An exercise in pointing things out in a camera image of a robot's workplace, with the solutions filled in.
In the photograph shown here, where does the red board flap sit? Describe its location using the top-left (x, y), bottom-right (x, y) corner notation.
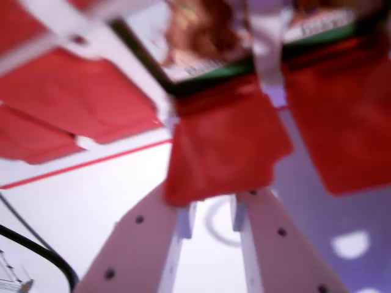
top-left (164, 74), bottom-right (294, 208)
top-left (280, 36), bottom-right (391, 197)

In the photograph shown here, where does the printed paper sheet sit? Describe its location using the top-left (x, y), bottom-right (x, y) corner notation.
top-left (0, 247), bottom-right (35, 293)

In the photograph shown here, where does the red and white game board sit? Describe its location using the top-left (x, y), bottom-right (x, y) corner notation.
top-left (0, 0), bottom-right (391, 209)

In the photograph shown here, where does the brown beast picture card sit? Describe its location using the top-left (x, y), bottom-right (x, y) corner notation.
top-left (125, 0), bottom-right (255, 90)

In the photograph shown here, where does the brown figure picture card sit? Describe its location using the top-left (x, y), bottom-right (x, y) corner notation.
top-left (282, 0), bottom-right (359, 44)

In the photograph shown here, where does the thick black cable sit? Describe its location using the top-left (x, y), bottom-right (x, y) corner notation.
top-left (0, 225), bottom-right (79, 291)

